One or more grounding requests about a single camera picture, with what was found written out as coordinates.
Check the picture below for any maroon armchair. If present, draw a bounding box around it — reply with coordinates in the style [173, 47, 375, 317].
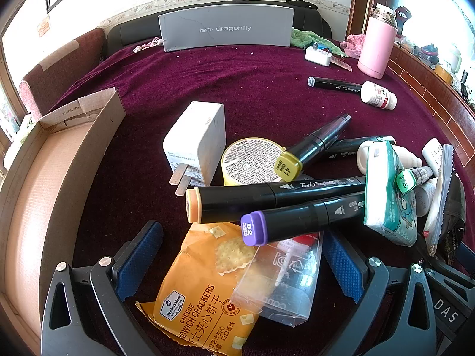
[18, 28, 108, 119]

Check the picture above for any small white plug adapter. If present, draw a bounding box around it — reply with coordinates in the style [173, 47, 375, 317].
[305, 43, 333, 66]

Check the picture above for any orange cracker packet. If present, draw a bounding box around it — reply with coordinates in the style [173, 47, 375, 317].
[135, 222, 260, 351]

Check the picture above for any peach cap marker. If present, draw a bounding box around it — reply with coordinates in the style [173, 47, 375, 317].
[186, 175, 368, 224]

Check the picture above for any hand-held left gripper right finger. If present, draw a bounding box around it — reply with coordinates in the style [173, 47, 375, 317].
[321, 228, 438, 356]

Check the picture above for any green cloth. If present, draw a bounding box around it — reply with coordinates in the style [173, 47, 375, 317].
[290, 28, 349, 58]

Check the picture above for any clear plastic packet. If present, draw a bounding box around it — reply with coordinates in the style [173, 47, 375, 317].
[230, 230, 324, 328]

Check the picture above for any wooden window frame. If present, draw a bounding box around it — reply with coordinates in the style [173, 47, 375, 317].
[347, 0, 390, 41]

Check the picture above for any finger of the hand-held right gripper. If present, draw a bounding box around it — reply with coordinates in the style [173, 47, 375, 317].
[421, 252, 475, 299]

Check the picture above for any white power adapter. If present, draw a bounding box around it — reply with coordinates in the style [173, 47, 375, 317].
[162, 101, 226, 196]

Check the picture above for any cardboard box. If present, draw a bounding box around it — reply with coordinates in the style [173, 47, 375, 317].
[0, 88, 127, 356]

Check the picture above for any black sofa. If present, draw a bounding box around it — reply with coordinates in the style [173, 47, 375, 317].
[106, 5, 333, 56]

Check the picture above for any white dropper bottle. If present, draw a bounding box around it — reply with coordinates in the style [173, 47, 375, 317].
[356, 143, 424, 175]

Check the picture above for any pink cloth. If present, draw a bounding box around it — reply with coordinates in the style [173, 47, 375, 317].
[339, 33, 368, 59]

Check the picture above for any white pill bottle red label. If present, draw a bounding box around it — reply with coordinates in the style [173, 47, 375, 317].
[361, 81, 398, 111]

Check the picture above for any purple cap marker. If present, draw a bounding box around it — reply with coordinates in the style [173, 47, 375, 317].
[240, 191, 368, 246]

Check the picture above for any floral cloth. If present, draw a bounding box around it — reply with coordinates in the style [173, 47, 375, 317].
[2, 113, 38, 171]

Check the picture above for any olive cap marker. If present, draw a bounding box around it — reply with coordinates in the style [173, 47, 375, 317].
[274, 114, 352, 183]

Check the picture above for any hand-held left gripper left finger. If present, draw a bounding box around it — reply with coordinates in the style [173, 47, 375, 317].
[41, 220, 164, 356]

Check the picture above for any grey shoe box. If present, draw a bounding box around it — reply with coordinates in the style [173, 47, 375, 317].
[158, 4, 295, 53]

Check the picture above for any teal cartoon tissue pack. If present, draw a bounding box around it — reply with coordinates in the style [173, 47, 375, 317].
[364, 141, 418, 247]

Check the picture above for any yellow round tin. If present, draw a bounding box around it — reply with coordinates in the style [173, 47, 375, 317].
[221, 137, 294, 187]

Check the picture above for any green cap marker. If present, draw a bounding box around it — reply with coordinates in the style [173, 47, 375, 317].
[395, 166, 434, 193]

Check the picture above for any pink bead string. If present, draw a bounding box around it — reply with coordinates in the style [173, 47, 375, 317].
[133, 37, 164, 53]

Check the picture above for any pink thermos bottle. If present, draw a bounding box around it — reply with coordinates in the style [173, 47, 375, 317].
[357, 3, 398, 80]

